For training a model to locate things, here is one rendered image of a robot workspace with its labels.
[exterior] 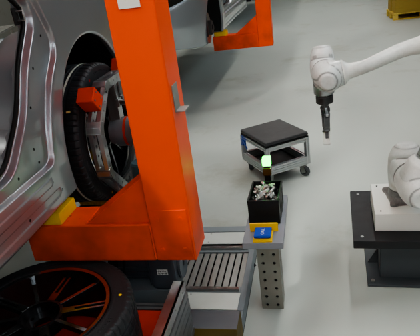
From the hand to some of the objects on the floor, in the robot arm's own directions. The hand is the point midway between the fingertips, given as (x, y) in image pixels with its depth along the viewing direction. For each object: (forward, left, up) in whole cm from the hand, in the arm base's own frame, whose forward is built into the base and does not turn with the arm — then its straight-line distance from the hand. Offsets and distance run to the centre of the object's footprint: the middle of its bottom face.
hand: (326, 137), depth 225 cm
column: (+32, +21, -73) cm, 82 cm away
